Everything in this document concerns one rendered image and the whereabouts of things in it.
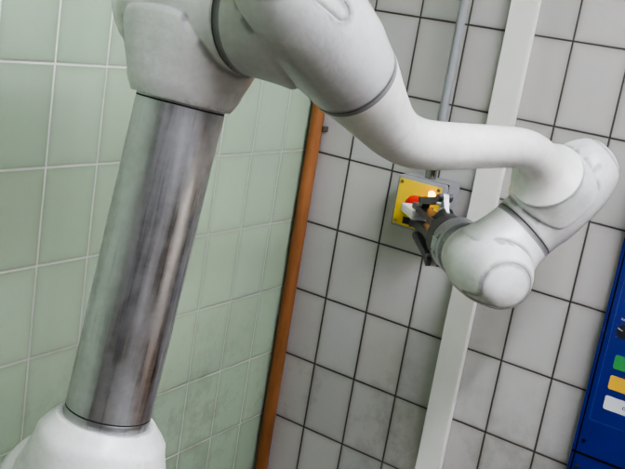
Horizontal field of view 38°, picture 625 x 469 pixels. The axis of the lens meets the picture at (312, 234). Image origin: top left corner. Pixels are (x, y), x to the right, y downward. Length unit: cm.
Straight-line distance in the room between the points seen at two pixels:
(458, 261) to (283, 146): 62
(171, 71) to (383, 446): 116
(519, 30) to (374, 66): 79
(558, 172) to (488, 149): 16
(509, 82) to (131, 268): 90
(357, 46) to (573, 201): 51
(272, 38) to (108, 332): 37
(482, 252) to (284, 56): 51
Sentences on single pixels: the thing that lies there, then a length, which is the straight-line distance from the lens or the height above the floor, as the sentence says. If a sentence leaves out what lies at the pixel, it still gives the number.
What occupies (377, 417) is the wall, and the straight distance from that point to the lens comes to 191.
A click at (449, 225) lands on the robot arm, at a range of 141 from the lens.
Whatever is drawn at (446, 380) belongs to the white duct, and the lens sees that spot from 180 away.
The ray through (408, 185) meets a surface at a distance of 170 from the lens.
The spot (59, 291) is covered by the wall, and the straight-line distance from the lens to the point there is 145.
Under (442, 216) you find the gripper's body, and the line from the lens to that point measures 147.
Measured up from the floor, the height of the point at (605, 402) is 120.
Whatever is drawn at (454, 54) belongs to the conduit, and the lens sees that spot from 169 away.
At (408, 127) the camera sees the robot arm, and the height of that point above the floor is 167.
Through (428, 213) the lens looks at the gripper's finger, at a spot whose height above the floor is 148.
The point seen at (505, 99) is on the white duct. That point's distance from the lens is 168.
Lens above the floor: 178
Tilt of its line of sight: 14 degrees down
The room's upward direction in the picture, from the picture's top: 9 degrees clockwise
